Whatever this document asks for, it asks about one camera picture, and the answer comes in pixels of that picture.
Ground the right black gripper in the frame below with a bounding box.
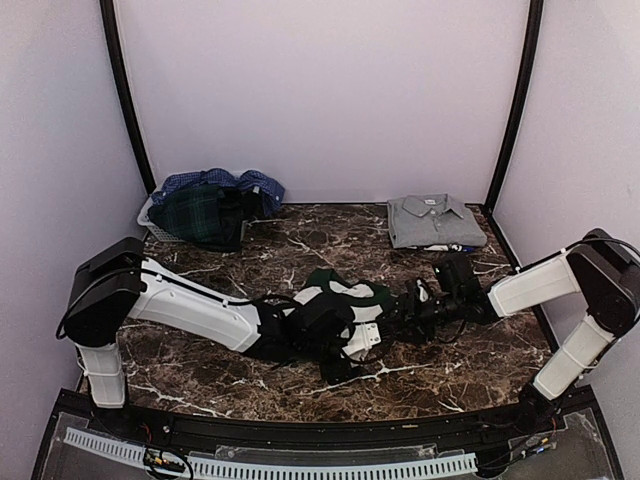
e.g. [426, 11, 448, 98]
[376, 290, 462, 344]

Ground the white and green raglan shirt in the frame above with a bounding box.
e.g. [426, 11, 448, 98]
[294, 268, 394, 325]

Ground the dark green plaid garment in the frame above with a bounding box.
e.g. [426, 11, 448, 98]
[148, 185, 224, 245]

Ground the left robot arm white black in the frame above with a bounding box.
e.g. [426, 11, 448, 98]
[56, 237, 379, 436]

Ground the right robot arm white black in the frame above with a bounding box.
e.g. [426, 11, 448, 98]
[392, 229, 639, 434]

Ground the white perforated laundry basket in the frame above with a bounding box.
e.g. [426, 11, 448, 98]
[137, 198, 174, 242]

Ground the folded grey polo shirt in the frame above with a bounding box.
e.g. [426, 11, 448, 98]
[386, 194, 487, 249]

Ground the blue checkered shirt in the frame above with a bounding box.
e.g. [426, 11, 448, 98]
[150, 168, 286, 216]

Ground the black garment in basket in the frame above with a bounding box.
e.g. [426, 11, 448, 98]
[209, 187, 262, 253]

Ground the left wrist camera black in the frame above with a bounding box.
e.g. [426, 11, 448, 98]
[294, 306, 354, 354]

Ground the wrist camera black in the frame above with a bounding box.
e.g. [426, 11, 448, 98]
[294, 306, 354, 354]
[432, 253, 482, 299]

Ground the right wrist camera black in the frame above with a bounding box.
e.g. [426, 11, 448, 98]
[432, 253, 482, 299]

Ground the white slotted cable duct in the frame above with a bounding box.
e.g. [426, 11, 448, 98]
[63, 427, 478, 479]

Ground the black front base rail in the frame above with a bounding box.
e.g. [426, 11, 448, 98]
[47, 387, 604, 455]

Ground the right black frame post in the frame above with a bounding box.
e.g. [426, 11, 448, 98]
[484, 0, 544, 212]

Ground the black frame post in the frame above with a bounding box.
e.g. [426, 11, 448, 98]
[99, 0, 156, 194]
[484, 0, 544, 212]

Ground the left black frame post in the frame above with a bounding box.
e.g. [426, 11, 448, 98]
[99, 0, 156, 194]

